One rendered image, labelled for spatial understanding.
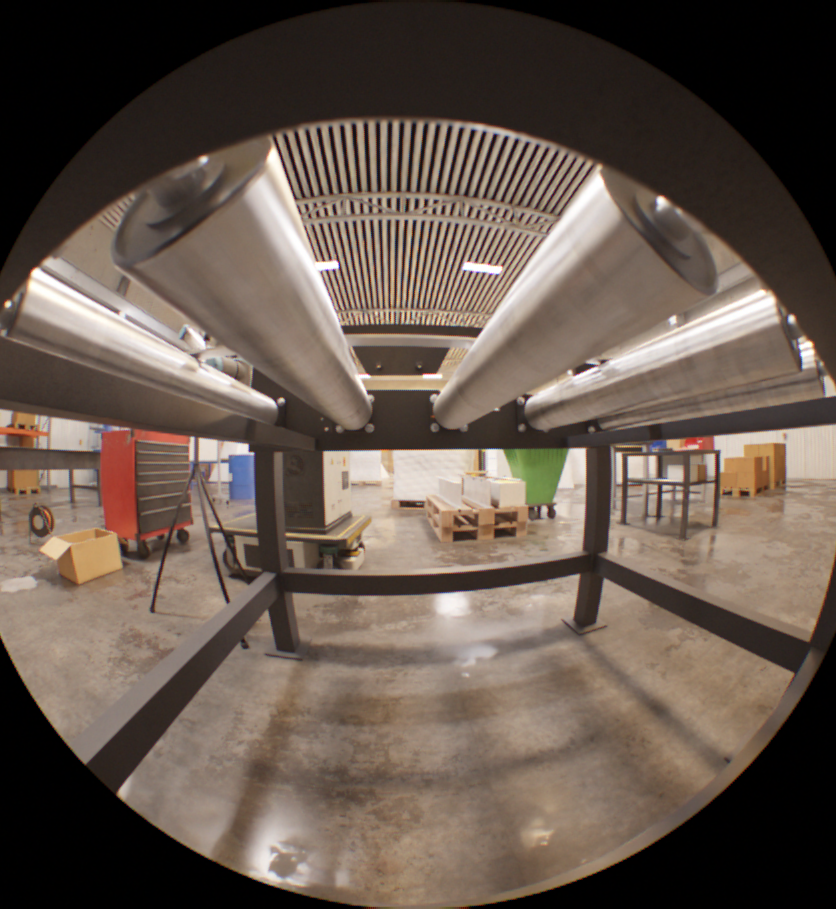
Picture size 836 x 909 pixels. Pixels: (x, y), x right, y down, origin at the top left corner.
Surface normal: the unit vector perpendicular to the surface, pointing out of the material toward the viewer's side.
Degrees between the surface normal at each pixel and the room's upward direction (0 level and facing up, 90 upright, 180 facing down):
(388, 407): 90
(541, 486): 101
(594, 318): 149
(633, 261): 138
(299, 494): 90
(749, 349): 115
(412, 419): 90
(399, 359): 90
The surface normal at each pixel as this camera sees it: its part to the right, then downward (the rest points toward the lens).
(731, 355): -0.90, 0.43
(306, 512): -0.04, -0.03
